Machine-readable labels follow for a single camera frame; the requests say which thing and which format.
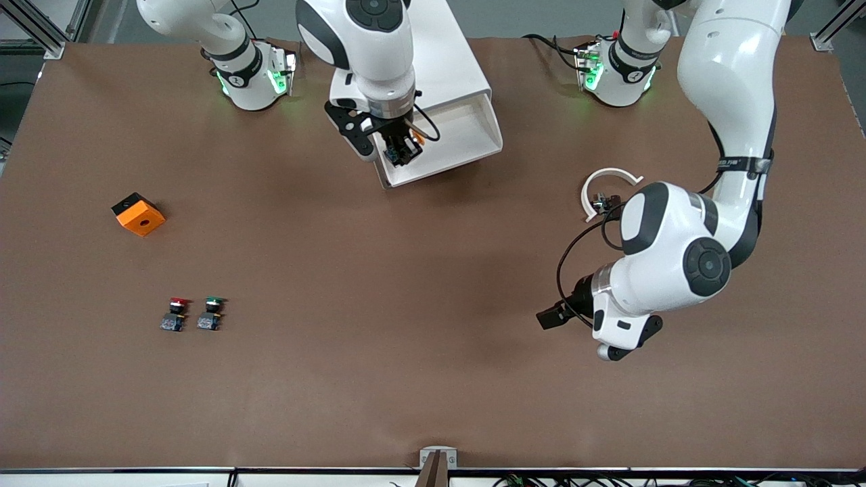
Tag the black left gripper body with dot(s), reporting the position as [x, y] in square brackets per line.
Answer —
[580, 298]

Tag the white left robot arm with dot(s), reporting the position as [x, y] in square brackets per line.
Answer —
[731, 67]

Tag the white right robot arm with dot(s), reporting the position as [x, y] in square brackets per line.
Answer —
[365, 47]

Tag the green push button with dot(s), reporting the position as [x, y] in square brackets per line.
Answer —
[212, 313]

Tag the red push button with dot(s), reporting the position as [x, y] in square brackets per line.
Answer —
[176, 314]

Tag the brown contact block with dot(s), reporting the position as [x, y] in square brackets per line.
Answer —
[605, 200]

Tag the brown table cover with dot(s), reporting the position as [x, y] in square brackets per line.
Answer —
[406, 338]

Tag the base connector bracket green light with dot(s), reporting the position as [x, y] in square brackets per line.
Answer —
[590, 67]
[281, 71]

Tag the grey camera post bracket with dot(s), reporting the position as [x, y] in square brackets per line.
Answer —
[438, 454]

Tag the orange button enclosure box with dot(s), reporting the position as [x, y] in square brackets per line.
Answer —
[139, 218]

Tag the aluminium frame profile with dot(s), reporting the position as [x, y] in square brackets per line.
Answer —
[832, 30]
[40, 30]

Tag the white table edge rail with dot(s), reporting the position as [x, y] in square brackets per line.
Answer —
[135, 477]

